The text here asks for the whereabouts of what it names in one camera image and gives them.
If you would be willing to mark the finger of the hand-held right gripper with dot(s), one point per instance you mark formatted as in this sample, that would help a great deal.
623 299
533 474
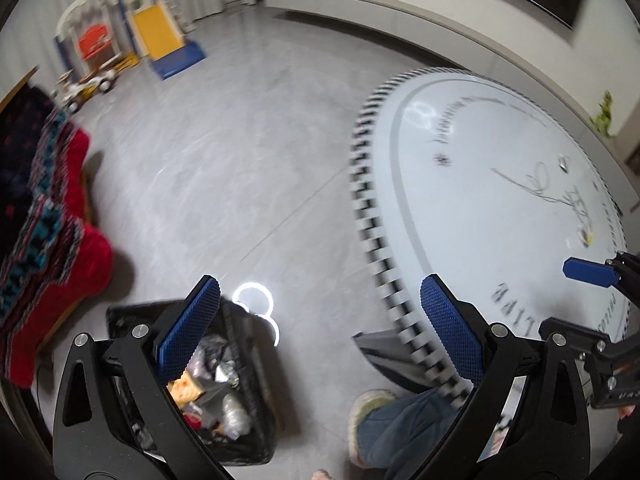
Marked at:
595 335
590 271

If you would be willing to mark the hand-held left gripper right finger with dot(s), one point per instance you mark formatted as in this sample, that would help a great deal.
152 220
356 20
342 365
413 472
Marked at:
450 330

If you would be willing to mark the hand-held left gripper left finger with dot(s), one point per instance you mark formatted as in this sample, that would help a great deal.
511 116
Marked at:
192 330

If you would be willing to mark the black bag-lined trash bin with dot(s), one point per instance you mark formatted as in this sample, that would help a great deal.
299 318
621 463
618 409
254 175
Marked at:
250 340

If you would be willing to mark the clear plastic bag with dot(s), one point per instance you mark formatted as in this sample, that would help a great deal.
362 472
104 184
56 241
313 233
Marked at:
235 412

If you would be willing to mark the person's right forearm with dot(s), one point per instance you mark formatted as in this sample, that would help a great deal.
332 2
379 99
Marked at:
631 422

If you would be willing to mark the small yellow white wrapper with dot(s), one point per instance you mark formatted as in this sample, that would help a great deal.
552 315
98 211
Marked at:
586 236

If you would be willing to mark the silver foil wrapper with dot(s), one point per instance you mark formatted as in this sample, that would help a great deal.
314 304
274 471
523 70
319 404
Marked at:
226 371

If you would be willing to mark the yellow snack packet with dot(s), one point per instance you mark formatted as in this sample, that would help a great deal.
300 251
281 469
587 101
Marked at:
182 390

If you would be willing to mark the person's jeans leg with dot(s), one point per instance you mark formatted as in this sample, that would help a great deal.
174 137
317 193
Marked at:
415 435

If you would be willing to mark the small silver wrapper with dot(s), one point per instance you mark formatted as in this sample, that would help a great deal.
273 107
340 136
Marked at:
565 162

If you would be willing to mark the fuzzy beige slipper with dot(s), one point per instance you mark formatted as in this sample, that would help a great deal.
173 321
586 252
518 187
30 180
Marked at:
321 475
367 415

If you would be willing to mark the round white checker-edged table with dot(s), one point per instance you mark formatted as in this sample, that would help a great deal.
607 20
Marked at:
475 200

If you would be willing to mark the green potted plant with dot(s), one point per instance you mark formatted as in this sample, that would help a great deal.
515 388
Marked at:
603 112

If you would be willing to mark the red and navy printed blanket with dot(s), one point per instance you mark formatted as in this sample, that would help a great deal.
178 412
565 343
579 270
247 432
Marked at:
45 240

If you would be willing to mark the yellow toy car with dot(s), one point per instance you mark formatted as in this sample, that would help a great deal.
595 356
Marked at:
97 82

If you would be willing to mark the white low television cabinet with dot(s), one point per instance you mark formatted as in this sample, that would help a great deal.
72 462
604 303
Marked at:
450 25

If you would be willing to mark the yellow and blue toy slide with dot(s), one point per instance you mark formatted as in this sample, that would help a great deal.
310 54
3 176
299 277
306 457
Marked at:
162 35

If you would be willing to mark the toy basketball hoop stand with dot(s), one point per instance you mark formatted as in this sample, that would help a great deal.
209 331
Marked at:
92 35

